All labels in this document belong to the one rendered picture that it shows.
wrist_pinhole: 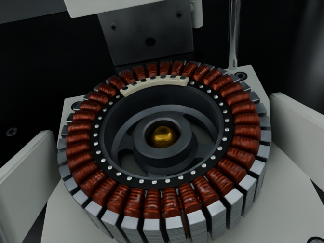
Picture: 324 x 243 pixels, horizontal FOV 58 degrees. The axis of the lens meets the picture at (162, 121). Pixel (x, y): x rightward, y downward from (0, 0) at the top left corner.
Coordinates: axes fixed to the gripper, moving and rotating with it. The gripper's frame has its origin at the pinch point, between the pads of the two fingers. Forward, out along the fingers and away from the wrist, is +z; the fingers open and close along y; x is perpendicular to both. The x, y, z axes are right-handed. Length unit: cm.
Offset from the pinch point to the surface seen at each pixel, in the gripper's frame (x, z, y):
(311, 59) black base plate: 1.6, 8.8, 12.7
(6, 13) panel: 10.5, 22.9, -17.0
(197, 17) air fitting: 6.3, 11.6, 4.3
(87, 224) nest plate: -3.4, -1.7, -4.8
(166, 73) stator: 3.4, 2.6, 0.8
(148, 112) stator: 1.1, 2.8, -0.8
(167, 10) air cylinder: 7.2, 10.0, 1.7
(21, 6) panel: 11.0, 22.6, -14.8
